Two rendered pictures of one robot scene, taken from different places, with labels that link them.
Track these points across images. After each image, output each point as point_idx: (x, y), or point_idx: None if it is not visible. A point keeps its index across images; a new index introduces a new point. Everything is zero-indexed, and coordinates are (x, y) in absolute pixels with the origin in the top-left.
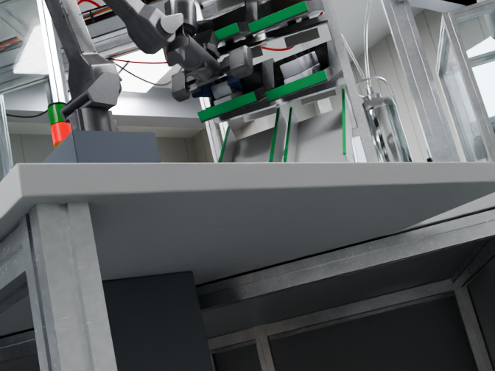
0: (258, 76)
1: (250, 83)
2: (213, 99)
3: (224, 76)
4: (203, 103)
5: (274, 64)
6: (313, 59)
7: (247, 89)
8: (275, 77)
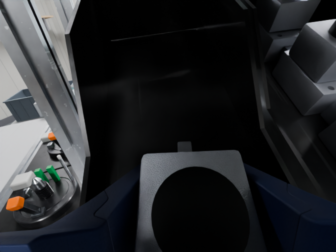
0: (161, 0)
1: (142, 10)
2: (89, 110)
3: (242, 236)
4: (54, 118)
5: (257, 17)
6: (310, 17)
7: (135, 21)
8: (265, 73)
